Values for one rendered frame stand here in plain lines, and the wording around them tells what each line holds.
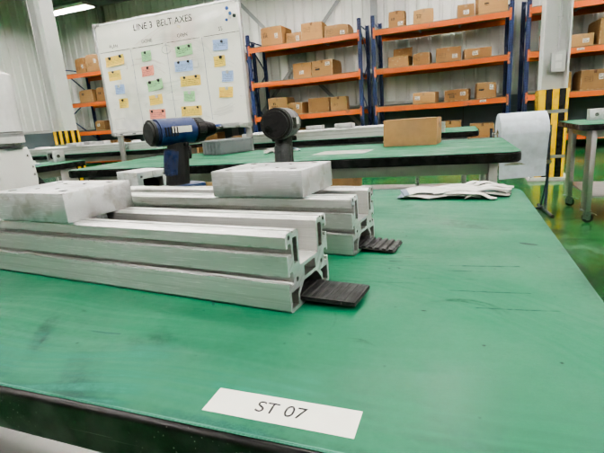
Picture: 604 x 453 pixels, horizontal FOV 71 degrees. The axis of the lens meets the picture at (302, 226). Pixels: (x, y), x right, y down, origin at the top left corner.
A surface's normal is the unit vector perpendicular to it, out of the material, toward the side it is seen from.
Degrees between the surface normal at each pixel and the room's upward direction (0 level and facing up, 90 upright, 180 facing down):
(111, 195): 90
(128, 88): 90
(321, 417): 0
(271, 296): 90
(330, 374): 0
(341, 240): 90
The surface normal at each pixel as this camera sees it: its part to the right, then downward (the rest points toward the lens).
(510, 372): -0.07, -0.97
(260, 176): -0.44, 0.25
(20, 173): 0.91, 0.07
